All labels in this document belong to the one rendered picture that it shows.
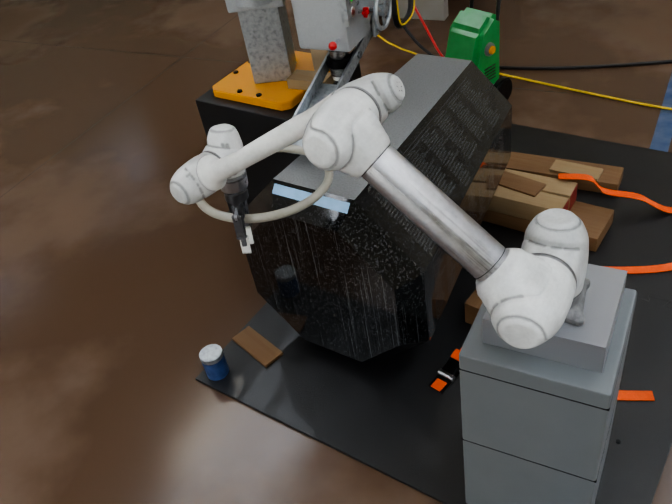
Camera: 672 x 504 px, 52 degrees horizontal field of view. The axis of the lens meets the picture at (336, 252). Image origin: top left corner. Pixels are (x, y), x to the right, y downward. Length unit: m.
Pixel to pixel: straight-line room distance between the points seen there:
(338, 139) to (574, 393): 0.90
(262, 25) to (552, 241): 2.00
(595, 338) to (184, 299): 2.20
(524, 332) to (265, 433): 1.49
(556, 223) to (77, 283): 2.75
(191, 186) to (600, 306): 1.15
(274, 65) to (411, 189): 1.93
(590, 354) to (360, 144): 0.80
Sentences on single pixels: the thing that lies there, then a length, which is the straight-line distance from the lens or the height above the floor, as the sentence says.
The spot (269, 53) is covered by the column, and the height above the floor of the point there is 0.93.
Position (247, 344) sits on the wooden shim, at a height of 0.03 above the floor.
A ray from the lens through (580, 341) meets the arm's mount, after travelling 1.85.
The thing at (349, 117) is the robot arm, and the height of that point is 1.50.
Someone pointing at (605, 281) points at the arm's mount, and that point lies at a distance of 2.03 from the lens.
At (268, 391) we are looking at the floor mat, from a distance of 2.96.
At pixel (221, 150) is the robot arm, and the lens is 2.06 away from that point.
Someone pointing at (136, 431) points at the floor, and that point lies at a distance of 3.06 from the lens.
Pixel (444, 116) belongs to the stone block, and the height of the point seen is 0.83.
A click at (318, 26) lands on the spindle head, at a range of 2.68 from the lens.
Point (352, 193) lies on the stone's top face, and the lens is 2.41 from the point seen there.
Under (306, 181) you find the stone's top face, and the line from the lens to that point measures 2.51.
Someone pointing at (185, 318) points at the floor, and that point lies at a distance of 3.41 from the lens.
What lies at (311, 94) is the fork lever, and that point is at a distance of 2.75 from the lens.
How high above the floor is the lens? 2.27
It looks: 40 degrees down
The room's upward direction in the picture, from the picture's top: 11 degrees counter-clockwise
